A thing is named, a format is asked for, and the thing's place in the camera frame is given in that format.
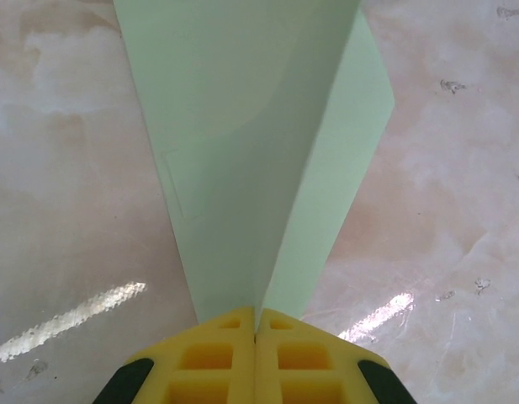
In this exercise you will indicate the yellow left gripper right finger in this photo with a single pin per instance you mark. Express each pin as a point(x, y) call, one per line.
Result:
point(318, 370)

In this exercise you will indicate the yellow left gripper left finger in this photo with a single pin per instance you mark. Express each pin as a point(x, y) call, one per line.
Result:
point(200, 370)

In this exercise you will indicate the light green cloth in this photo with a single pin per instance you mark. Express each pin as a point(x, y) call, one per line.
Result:
point(242, 126)

